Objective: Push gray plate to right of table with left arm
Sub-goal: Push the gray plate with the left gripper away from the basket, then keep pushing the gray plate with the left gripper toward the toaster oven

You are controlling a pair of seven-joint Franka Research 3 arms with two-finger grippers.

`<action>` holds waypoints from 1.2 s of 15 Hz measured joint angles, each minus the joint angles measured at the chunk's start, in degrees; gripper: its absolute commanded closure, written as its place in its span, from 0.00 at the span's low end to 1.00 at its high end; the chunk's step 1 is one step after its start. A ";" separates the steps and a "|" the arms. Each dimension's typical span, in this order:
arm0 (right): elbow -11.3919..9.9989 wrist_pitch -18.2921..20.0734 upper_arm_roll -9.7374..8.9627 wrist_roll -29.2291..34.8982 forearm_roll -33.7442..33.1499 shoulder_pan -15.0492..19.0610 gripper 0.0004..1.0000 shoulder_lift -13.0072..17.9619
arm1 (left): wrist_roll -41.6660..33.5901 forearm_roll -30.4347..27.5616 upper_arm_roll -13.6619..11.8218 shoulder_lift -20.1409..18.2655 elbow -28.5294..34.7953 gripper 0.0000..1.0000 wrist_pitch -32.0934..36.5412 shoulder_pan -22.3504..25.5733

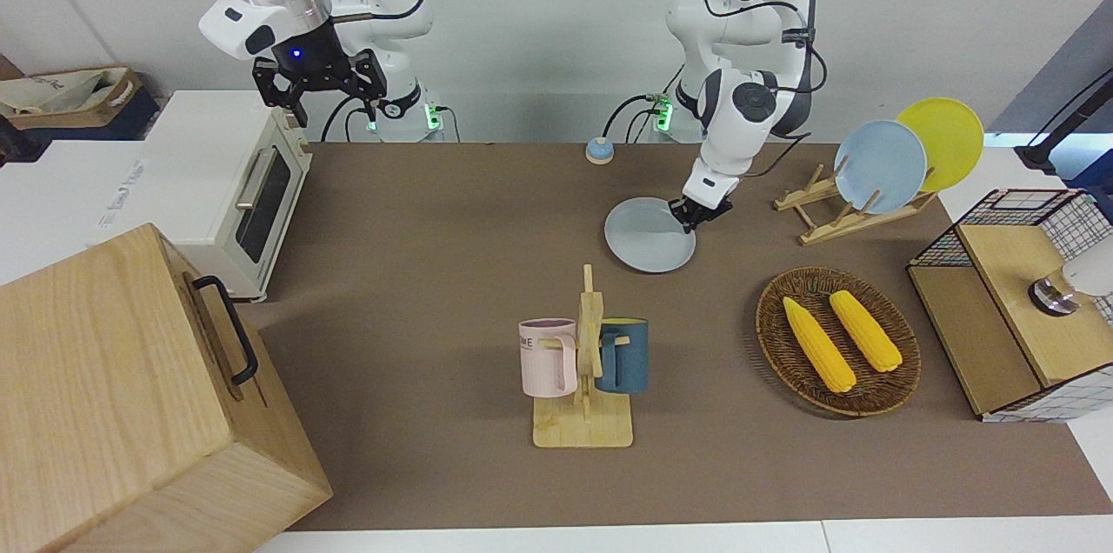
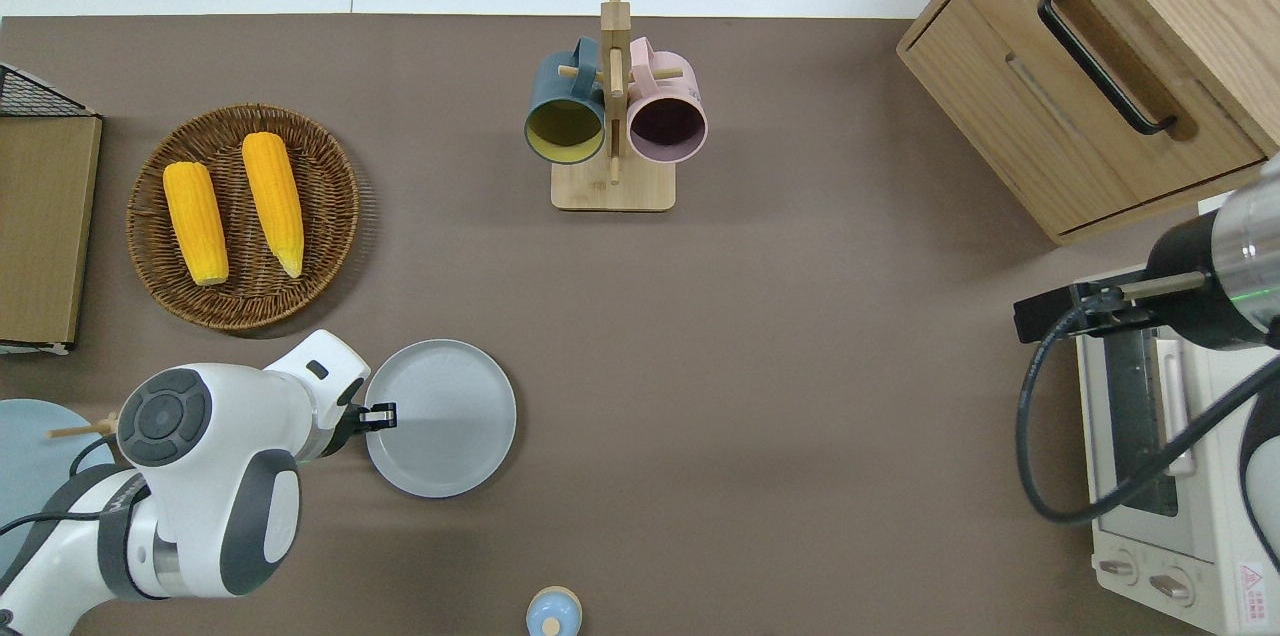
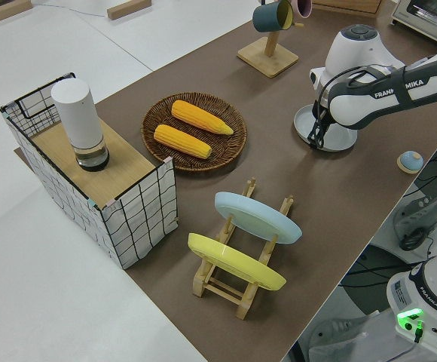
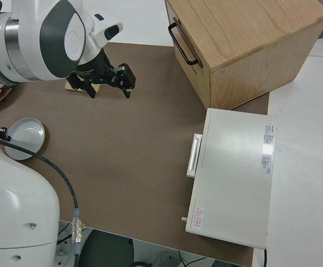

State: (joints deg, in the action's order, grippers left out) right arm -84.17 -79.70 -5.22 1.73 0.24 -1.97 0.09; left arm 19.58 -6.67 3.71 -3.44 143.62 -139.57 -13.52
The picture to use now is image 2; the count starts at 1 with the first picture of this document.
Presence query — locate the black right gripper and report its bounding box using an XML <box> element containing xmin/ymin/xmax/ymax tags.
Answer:
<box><xmin>1013</xmin><ymin>281</ymin><xmax>1166</xmax><ymax>345</ymax></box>

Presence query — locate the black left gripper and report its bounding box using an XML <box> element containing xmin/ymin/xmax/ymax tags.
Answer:
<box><xmin>322</xmin><ymin>378</ymin><xmax>398</xmax><ymax>459</ymax></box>

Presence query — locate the gray plate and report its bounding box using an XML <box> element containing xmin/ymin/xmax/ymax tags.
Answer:
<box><xmin>364</xmin><ymin>339</ymin><xmax>518</xmax><ymax>499</ymax></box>

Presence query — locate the wooden plate rack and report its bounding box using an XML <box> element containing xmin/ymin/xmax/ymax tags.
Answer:
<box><xmin>48</xmin><ymin>414</ymin><xmax>119</xmax><ymax>440</ymax></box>

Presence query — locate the light blue plate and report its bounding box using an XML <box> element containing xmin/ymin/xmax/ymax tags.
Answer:
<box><xmin>0</xmin><ymin>399</ymin><xmax>116</xmax><ymax>577</ymax></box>

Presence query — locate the white toaster oven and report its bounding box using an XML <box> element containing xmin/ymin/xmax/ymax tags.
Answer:
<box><xmin>1075</xmin><ymin>261</ymin><xmax>1280</xmax><ymax>636</ymax></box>

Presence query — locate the brown wicker basket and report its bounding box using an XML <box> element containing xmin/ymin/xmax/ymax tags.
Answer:
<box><xmin>126</xmin><ymin>103</ymin><xmax>361</xmax><ymax>331</ymax></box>

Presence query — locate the yellow corn cob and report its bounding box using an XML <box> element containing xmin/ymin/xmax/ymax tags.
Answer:
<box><xmin>241</xmin><ymin>131</ymin><xmax>305</xmax><ymax>279</ymax></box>
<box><xmin>162</xmin><ymin>161</ymin><xmax>230</xmax><ymax>287</ymax></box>

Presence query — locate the small blue round button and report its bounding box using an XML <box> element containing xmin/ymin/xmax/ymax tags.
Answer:
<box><xmin>526</xmin><ymin>586</ymin><xmax>583</xmax><ymax>636</ymax></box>

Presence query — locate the wooden cabinet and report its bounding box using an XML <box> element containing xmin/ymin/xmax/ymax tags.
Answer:
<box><xmin>896</xmin><ymin>0</ymin><xmax>1280</xmax><ymax>247</ymax></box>

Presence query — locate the wooden mug tree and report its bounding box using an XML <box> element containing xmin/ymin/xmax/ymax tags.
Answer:
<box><xmin>551</xmin><ymin>0</ymin><xmax>677</xmax><ymax>213</ymax></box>

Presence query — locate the brown table mat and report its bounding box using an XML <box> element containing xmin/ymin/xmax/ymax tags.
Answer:
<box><xmin>0</xmin><ymin>13</ymin><xmax>1280</xmax><ymax>636</ymax></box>

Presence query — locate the dark blue mug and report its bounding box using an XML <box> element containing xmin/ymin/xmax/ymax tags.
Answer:
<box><xmin>524</xmin><ymin>37</ymin><xmax>608</xmax><ymax>165</ymax></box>

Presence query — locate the pink mug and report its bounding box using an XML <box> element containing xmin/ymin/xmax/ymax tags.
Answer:
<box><xmin>626</xmin><ymin>37</ymin><xmax>709</xmax><ymax>165</ymax></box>

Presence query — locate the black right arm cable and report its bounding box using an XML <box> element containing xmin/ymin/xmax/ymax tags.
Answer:
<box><xmin>1015</xmin><ymin>301</ymin><xmax>1280</xmax><ymax>525</ymax></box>

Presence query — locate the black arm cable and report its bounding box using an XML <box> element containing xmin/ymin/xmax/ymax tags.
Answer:
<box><xmin>0</xmin><ymin>434</ymin><xmax>131</xmax><ymax>532</ymax></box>
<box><xmin>1015</xmin><ymin>301</ymin><xmax>1280</xmax><ymax>525</ymax></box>

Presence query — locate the black cabinet handle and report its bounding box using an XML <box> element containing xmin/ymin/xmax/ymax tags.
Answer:
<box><xmin>1037</xmin><ymin>0</ymin><xmax>1179</xmax><ymax>136</ymax></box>

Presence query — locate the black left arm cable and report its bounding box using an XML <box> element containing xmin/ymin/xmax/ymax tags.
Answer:
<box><xmin>0</xmin><ymin>434</ymin><xmax>131</xmax><ymax>532</ymax></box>

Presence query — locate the wire and wood shelf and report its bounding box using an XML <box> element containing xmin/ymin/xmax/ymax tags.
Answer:
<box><xmin>0</xmin><ymin>63</ymin><xmax>104</xmax><ymax>355</ymax></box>

